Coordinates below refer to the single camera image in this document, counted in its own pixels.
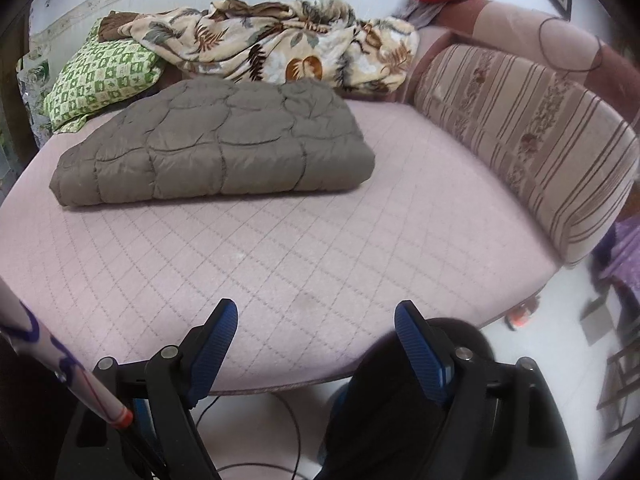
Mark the olive quilted puffer jacket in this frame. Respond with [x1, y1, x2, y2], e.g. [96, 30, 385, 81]
[50, 78, 375, 207]

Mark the black round stool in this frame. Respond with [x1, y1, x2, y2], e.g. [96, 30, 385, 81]
[318, 318, 495, 479]

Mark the metal rack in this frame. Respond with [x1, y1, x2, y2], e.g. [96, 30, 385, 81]
[597, 335, 639, 440]

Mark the white marker with red tip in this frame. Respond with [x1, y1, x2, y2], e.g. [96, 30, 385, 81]
[1, 281, 134, 429]

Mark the purple cloth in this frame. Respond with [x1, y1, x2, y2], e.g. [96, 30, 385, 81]
[594, 214, 640, 296]

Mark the pink quilted mattress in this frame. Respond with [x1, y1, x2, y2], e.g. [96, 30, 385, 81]
[1, 102, 559, 392]

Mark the striped floral sofa cushion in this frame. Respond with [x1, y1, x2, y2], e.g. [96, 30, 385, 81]
[413, 44, 639, 264]

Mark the green patterned pillow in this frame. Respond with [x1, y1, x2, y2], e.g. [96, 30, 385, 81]
[43, 22, 166, 132]

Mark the brown pink sofa backrest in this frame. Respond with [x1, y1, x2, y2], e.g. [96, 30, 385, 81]
[396, 0, 639, 130]

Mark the leaf-print beige blanket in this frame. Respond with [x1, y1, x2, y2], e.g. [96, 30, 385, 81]
[98, 0, 420, 96]

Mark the black cable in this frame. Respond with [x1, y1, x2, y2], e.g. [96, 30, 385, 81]
[193, 391, 314, 480]

